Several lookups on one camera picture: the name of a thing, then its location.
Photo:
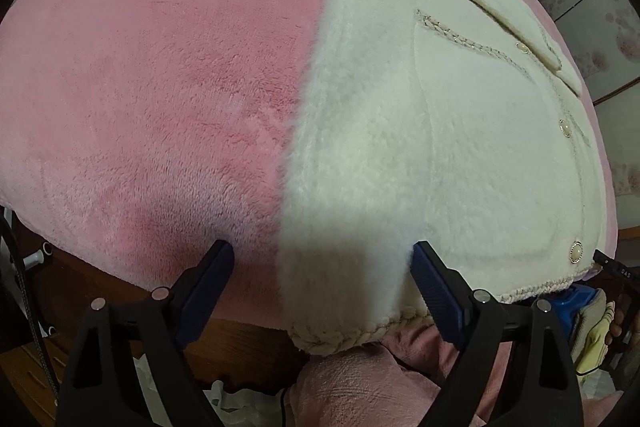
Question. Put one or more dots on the white fluffy cardigan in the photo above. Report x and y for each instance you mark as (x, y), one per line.
(455, 122)

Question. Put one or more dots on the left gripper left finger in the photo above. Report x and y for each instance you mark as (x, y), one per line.
(101, 386)

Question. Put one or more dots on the pink plush bed sheet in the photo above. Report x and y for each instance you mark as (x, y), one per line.
(134, 133)

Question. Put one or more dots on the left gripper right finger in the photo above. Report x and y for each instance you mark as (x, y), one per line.
(539, 386)

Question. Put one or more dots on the floral wardrobe doors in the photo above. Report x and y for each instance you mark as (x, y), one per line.
(603, 38)

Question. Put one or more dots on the pink clothes on floor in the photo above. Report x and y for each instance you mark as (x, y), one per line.
(392, 383)

